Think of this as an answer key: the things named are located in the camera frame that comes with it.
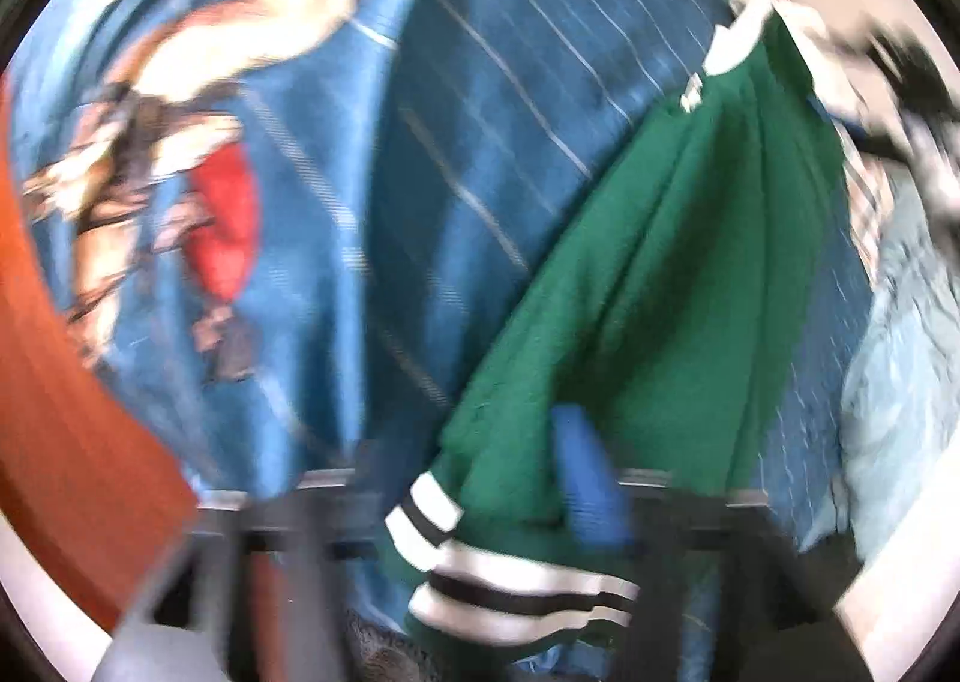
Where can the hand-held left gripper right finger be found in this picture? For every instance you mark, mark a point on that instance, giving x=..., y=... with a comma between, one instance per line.
x=589, y=479

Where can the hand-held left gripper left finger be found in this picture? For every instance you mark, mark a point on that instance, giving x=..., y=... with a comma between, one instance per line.
x=300, y=539

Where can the green varsity jacket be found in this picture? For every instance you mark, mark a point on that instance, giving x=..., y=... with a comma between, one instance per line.
x=637, y=277

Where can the plaid blanket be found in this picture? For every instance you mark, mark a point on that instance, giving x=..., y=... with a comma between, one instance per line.
x=870, y=202

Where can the light blue duvet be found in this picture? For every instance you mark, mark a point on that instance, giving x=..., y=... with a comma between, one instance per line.
x=900, y=389

